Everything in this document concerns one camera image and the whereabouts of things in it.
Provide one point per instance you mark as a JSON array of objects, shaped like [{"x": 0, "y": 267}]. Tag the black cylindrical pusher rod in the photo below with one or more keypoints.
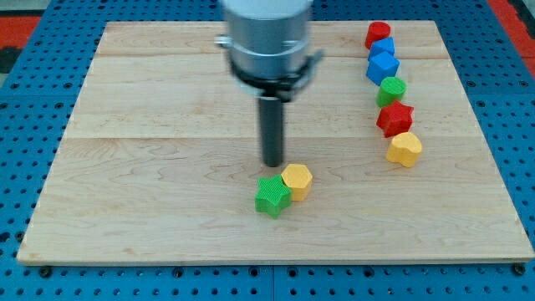
[{"x": 271, "y": 121}]

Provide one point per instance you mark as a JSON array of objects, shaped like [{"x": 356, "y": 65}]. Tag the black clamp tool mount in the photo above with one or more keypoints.
[{"x": 285, "y": 88}]

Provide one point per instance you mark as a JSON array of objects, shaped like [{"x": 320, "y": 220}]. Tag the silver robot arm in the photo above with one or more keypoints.
[{"x": 267, "y": 44}]

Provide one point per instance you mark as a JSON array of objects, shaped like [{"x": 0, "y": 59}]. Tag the green star block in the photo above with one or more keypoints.
[{"x": 272, "y": 196}]

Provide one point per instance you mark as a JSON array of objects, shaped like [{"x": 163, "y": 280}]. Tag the red star block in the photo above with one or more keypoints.
[{"x": 395, "y": 119}]

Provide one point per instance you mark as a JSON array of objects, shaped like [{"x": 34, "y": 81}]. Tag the yellow heart block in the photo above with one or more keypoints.
[{"x": 405, "y": 149}]

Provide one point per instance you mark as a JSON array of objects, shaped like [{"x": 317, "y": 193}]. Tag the yellow hexagon block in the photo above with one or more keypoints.
[{"x": 298, "y": 178}]

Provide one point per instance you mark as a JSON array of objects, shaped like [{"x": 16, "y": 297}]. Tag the blue cube block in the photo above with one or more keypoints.
[{"x": 381, "y": 66}]

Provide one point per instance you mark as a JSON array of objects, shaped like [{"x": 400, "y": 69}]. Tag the green cylinder block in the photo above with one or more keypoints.
[{"x": 390, "y": 89}]

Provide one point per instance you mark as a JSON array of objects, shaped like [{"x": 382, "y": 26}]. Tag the blue pentagon block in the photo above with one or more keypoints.
[{"x": 385, "y": 45}]

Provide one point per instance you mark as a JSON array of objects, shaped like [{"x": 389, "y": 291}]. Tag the wooden board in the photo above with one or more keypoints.
[{"x": 159, "y": 163}]

